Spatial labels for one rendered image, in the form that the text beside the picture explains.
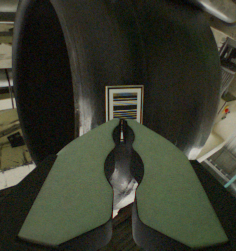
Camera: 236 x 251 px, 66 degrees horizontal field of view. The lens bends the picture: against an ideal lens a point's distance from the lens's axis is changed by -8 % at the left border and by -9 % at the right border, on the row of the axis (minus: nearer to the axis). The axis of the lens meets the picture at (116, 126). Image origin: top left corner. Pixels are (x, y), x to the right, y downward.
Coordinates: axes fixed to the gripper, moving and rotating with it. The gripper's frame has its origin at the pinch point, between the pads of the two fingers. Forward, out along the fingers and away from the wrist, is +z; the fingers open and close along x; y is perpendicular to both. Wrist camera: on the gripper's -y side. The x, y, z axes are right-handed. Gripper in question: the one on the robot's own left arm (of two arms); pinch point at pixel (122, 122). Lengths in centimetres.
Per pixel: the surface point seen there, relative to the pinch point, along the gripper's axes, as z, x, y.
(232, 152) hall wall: 667, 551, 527
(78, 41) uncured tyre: 13.7, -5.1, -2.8
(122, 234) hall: 374, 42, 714
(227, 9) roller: 28.2, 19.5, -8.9
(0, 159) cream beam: 47, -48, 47
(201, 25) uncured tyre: 22.9, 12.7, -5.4
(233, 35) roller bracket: 33.0, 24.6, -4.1
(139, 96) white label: 9.1, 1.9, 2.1
